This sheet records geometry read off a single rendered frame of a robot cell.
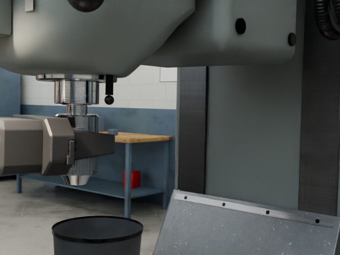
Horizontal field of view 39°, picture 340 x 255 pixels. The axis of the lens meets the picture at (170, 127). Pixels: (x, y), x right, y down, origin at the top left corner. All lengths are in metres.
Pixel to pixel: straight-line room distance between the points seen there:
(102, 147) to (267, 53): 0.24
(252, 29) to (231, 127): 0.29
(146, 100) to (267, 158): 5.36
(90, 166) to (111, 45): 0.13
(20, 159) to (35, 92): 7.46
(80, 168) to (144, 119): 5.63
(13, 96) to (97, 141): 7.47
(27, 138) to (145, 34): 0.15
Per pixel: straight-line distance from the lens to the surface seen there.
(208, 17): 0.54
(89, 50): 0.45
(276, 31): 0.63
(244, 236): 0.81
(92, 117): 0.51
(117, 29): 0.46
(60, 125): 0.46
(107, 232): 2.83
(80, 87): 0.50
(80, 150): 0.50
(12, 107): 7.95
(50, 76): 0.49
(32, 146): 0.46
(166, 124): 5.90
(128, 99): 6.35
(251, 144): 0.82
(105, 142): 0.51
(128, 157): 5.26
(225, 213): 0.84
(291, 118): 0.78
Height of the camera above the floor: 1.28
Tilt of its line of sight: 3 degrees down
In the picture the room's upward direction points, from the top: 1 degrees clockwise
